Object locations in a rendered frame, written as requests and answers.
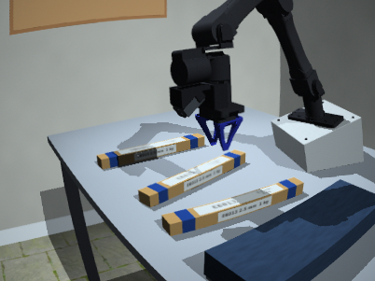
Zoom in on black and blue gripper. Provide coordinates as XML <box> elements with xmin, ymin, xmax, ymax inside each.
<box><xmin>195</xmin><ymin>80</ymin><xmax>244</xmax><ymax>151</ymax></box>

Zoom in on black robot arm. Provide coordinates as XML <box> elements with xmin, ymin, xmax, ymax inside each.
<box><xmin>170</xmin><ymin>0</ymin><xmax>344</xmax><ymax>128</ymax></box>

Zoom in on tan rectangular box with blue bands and white label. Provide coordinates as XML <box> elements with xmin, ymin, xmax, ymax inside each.
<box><xmin>161</xmin><ymin>177</ymin><xmax>304</xmax><ymax>236</ymax></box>

